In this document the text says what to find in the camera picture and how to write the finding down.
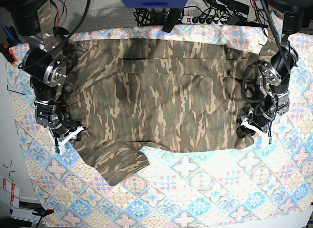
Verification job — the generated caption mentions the black orange clamp upper left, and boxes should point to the black orange clamp upper left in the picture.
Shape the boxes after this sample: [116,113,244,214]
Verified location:
[0,26,19,65]

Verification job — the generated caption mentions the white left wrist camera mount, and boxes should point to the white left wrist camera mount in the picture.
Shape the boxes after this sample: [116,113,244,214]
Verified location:
[237,115,272,146]

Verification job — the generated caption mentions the red white label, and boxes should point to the red white label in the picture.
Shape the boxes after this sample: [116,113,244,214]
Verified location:
[0,178,21,208]

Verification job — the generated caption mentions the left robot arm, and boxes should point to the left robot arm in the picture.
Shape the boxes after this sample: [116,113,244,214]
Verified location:
[237,0,313,143]

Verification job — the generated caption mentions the patterned tablecloth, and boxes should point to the patterned tablecloth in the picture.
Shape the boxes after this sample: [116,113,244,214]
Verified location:
[5,33,313,228]

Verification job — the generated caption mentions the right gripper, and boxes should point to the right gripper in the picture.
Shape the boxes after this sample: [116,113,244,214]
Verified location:
[34,100,78,140]

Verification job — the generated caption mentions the camouflage T-shirt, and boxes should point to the camouflage T-shirt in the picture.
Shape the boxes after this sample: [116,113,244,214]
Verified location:
[64,39,259,186]

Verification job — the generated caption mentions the white power strip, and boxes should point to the white power strip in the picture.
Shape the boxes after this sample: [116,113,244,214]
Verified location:
[179,16,230,25]

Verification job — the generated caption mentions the black clamp lower left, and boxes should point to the black clamp lower left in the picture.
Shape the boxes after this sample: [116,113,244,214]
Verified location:
[32,208,54,228]

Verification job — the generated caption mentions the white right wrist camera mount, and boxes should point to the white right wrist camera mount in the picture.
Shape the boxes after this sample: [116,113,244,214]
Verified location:
[52,126,86,155]

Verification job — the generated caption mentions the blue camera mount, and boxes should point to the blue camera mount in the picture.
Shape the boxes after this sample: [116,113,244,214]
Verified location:
[121,0,188,8]

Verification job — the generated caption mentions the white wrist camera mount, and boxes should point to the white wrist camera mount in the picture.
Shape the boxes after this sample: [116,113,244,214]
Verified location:
[237,115,272,146]
[52,126,86,155]

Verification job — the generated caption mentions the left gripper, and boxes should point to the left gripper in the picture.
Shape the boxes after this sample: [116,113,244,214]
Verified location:
[237,91,290,139]

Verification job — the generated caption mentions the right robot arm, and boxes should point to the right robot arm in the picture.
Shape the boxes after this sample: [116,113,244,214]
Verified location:
[0,0,81,141]

